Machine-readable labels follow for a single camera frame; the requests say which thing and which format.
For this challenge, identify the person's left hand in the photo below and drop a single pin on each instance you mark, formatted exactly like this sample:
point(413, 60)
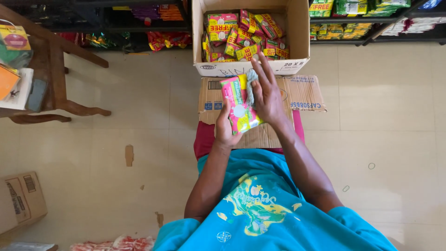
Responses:
point(224, 134)

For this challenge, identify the person's right hand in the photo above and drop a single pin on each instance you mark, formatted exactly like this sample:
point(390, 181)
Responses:
point(270, 101)

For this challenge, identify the grey cleaning cloth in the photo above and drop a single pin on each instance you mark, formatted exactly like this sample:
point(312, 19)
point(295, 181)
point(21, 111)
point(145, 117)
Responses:
point(250, 87)

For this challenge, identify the pink soap multipack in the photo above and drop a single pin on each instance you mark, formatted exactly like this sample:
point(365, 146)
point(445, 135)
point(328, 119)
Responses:
point(240, 104)

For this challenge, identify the flattened brown cardboard sheet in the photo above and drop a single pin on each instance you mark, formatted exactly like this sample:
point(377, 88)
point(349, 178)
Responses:
point(303, 94)

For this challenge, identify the open white cardboard carton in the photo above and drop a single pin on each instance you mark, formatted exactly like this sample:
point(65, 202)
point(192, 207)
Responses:
point(296, 35)

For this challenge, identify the pile of pink soap packs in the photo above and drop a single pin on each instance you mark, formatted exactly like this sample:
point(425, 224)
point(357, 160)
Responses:
point(244, 35)

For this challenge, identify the person's teal printed shirt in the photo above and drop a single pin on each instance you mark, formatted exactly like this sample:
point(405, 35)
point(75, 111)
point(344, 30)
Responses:
point(264, 209)

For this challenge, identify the brown cardboard scrap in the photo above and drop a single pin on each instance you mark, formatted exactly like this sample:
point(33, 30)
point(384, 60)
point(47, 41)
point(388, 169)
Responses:
point(159, 219)
point(129, 155)

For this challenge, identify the rubber band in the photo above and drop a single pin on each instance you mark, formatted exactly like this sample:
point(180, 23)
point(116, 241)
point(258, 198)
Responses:
point(343, 190)
point(369, 164)

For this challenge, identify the dark shelf with green packets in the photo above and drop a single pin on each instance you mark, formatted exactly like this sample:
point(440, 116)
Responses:
point(366, 21)

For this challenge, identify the dark shelf with snack packets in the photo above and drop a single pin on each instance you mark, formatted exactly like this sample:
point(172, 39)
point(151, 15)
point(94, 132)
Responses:
point(139, 21)

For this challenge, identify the heap of red white packets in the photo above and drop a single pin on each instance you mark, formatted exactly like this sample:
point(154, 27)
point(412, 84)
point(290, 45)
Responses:
point(115, 244)

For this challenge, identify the brown wooden table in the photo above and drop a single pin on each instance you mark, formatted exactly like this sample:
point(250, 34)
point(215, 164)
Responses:
point(52, 66)

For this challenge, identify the dark phone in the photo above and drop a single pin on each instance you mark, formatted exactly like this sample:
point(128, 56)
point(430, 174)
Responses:
point(36, 94)

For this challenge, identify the white paper stack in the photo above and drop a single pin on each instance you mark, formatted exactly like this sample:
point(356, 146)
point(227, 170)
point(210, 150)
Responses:
point(22, 92)

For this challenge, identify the small brown cardboard box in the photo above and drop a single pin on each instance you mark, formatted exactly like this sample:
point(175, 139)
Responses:
point(24, 200)

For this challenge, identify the green plastic bag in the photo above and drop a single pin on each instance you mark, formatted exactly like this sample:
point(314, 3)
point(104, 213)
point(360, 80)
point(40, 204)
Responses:
point(15, 58)

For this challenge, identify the orange packet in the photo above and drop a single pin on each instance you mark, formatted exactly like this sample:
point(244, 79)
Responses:
point(6, 82)

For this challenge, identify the grey flat board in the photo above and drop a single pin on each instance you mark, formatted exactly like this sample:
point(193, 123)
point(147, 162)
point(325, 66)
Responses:
point(28, 246)

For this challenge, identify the yellow packet with red label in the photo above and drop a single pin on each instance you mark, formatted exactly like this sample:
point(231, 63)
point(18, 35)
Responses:
point(14, 37)

